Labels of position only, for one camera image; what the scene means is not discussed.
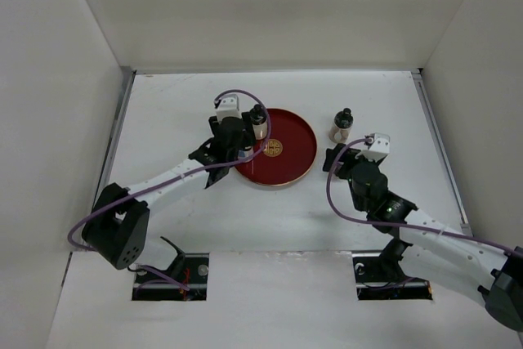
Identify white-filled bottle black cap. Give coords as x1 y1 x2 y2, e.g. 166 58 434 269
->
249 104 268 141

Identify blue-label jar silver lid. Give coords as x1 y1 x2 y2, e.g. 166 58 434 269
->
238 145 254 162

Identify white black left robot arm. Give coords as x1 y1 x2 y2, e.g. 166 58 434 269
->
81 112 255 283

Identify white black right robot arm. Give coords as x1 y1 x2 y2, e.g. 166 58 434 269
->
323 134 522 332

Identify tan powder bottle black cap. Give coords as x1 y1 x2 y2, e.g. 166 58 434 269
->
329 108 354 144

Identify red round lacquer tray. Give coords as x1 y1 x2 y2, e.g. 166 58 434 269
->
235 108 317 186

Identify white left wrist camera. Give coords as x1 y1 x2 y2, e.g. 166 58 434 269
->
214 93 241 123

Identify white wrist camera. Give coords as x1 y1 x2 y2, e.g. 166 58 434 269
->
356 132 391 163
214 93 241 123

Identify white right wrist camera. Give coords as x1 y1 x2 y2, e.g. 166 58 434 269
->
356 132 391 163

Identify right aluminium frame rail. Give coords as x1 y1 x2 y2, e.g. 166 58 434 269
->
411 69 473 235

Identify aluminium frame rail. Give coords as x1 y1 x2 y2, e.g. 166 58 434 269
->
92 66 136 208
411 69 473 235

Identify left aluminium frame rail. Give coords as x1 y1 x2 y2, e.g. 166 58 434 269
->
92 66 136 208

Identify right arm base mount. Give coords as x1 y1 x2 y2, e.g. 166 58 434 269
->
351 252 433 301

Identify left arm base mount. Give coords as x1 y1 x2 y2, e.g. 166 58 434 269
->
127 236 210 302

